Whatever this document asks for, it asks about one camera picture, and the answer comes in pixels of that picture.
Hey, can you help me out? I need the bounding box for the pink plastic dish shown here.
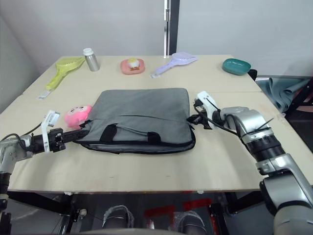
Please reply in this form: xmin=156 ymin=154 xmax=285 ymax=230
xmin=119 ymin=58 xmax=147 ymax=75

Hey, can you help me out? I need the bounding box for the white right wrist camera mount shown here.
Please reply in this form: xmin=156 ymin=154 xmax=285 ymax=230
xmin=194 ymin=91 xmax=221 ymax=130

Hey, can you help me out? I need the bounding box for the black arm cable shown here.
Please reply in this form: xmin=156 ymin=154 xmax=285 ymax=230
xmin=0 ymin=122 xmax=47 ymax=147
xmin=204 ymin=113 xmax=248 ymax=141

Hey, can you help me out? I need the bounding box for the purple plastic scoop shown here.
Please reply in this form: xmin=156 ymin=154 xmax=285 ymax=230
xmin=149 ymin=52 xmax=199 ymax=79

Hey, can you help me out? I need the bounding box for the dark rounded grey-strapped shape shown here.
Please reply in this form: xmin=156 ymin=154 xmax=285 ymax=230
xmin=102 ymin=205 xmax=134 ymax=230
xmin=174 ymin=210 xmax=206 ymax=235

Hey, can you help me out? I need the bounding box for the white and yellow egg toy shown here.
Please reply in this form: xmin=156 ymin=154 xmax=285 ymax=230
xmin=127 ymin=57 xmax=140 ymax=71

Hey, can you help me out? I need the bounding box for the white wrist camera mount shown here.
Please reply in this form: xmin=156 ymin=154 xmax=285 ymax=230
xmin=40 ymin=110 xmax=61 ymax=153
xmin=194 ymin=91 xmax=221 ymax=130

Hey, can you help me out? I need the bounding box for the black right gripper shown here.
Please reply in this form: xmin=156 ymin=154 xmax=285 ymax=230
xmin=189 ymin=97 xmax=208 ymax=130

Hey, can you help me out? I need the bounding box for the teal plastic bowl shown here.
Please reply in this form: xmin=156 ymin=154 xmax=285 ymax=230
xmin=222 ymin=58 xmax=252 ymax=77

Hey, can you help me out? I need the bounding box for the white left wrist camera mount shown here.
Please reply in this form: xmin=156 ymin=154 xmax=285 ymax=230
xmin=40 ymin=110 xmax=61 ymax=153

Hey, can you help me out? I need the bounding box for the pink plush toy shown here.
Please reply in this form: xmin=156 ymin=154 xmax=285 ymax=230
xmin=64 ymin=104 xmax=93 ymax=128

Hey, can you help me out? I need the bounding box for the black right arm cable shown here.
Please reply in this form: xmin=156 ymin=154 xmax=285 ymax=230
xmin=204 ymin=113 xmax=248 ymax=141

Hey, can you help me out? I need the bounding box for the yellow-green plastic scoop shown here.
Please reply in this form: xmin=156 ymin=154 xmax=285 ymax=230
xmin=45 ymin=56 xmax=87 ymax=91

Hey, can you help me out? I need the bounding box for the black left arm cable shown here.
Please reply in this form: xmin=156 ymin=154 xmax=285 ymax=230
xmin=0 ymin=122 xmax=47 ymax=147

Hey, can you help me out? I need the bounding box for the black side frame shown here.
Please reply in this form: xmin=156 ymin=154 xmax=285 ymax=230
xmin=283 ymin=88 xmax=313 ymax=117

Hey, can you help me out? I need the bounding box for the white aluminium profile rail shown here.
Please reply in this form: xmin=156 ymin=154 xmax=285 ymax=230
xmin=162 ymin=0 xmax=171 ymax=59

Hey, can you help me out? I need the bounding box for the silver bottle with white cap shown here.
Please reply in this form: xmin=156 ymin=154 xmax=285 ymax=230
xmin=82 ymin=47 xmax=101 ymax=72

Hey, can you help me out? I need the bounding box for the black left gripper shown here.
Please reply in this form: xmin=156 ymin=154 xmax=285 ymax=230
xmin=48 ymin=127 xmax=90 ymax=152

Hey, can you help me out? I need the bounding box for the grey laptop bag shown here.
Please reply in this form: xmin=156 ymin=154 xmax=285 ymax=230
xmin=78 ymin=87 xmax=197 ymax=155

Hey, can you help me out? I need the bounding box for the grey-blue cloth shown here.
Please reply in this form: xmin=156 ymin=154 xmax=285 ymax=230
xmin=255 ymin=76 xmax=313 ymax=114

